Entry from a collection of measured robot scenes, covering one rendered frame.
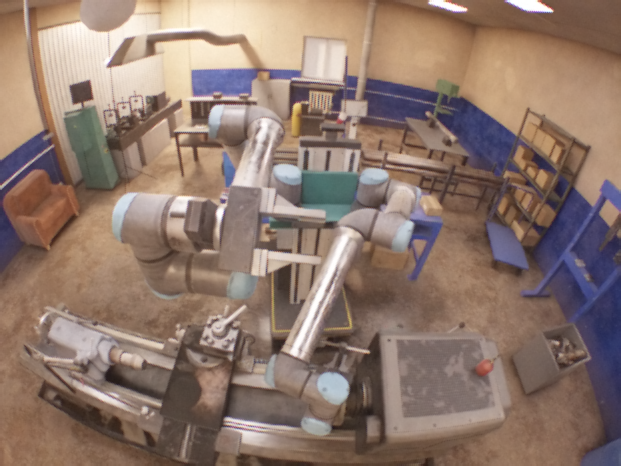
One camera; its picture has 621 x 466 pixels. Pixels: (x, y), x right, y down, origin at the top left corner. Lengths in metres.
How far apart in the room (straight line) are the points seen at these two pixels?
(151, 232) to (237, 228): 0.14
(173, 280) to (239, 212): 0.19
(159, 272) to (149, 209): 0.13
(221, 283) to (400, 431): 0.84
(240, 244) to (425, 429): 0.95
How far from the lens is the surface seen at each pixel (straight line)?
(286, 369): 0.80
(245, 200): 0.43
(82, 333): 1.69
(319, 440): 1.55
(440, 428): 1.18
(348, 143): 1.58
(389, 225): 0.96
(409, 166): 4.06
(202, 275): 0.52
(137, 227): 0.48
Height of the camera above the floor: 2.36
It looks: 41 degrees down
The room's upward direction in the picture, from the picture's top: 6 degrees clockwise
